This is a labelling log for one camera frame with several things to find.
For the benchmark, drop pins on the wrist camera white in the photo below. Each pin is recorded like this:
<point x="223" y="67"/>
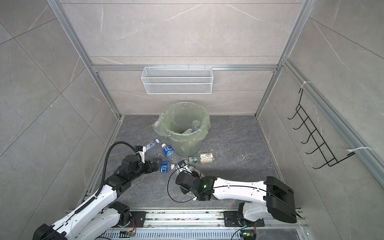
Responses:
<point x="184" y="166"/>
<point x="140" y="152"/>

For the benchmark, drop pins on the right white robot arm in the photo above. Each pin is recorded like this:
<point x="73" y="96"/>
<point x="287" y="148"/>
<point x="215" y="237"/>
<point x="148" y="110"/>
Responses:
<point x="263" y="199"/>

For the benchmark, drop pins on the small beige label package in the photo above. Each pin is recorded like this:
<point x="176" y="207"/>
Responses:
<point x="206" y="157"/>

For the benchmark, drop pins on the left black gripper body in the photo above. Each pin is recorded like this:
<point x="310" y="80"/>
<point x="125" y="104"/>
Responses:
<point x="147" y="168"/>

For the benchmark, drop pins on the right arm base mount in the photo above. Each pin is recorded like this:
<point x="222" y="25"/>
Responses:
<point x="233" y="219"/>

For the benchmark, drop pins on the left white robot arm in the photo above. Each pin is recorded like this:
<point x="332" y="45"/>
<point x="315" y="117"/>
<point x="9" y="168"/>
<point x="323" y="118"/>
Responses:
<point x="100" y="211"/>

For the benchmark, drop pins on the black wire hook rack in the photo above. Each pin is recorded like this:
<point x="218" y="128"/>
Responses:
<point x="315" y="136"/>

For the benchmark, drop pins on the white wire wall basket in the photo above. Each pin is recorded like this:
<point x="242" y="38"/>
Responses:
<point x="178" y="80"/>

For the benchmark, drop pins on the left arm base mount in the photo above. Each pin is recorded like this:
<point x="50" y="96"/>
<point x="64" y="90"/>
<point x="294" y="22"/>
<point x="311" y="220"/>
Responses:
<point x="131" y="219"/>

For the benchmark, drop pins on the clear bottle blue cap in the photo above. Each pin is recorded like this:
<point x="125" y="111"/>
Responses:
<point x="153" y="144"/>

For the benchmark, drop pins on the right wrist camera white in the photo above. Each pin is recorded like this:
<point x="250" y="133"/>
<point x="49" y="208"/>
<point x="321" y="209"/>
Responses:
<point x="184" y="166"/>

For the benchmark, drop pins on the green plastic bin liner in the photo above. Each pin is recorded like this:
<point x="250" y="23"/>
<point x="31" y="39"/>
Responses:
<point x="178" y="118"/>

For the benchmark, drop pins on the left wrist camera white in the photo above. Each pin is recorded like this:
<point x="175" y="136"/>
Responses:
<point x="140" y="152"/>

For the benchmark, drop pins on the green mesh trash bin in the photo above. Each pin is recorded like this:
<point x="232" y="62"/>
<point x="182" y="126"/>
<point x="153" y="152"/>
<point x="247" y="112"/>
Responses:
<point x="186" y="149"/>

